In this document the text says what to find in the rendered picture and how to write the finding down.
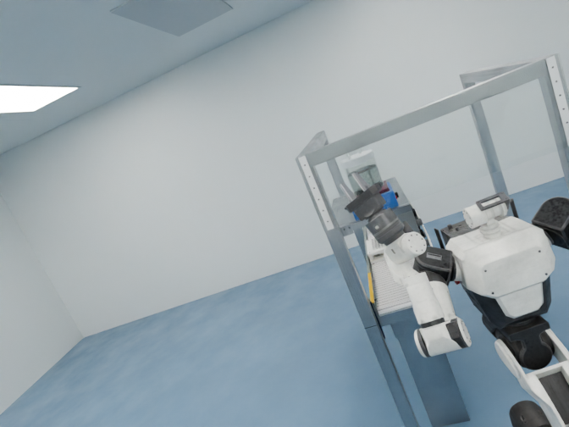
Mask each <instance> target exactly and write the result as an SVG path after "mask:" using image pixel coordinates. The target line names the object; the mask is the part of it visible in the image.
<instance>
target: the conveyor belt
mask: <svg viewBox="0 0 569 427"><path fill-rule="evenodd" d="M367 238H368V240H369V239H372V238H374V236H373V235H372V233H371V234H370V233H369V230H368V228H367ZM414 260H415V258H413V259H411V260H409V262H410V265H411V267H412V268H413V264H414ZM371 265H372V272H373V280H374V282H373V284H374V291H375V297H376V299H377V300H376V304H377V310H378V314H379V316H383V315H386V314H389V313H395V312H398V311H401V310H404V309H408V308H413V306H412V301H411V299H410V297H409V295H408V292H407V290H406V287H405V286H402V285H401V284H400V283H398V282H396V281H394V279H393V276H392V274H391V273H390V271H389V266H388V264H387V262H386V260H384V261H382V262H378V263H375V264H371Z"/></svg>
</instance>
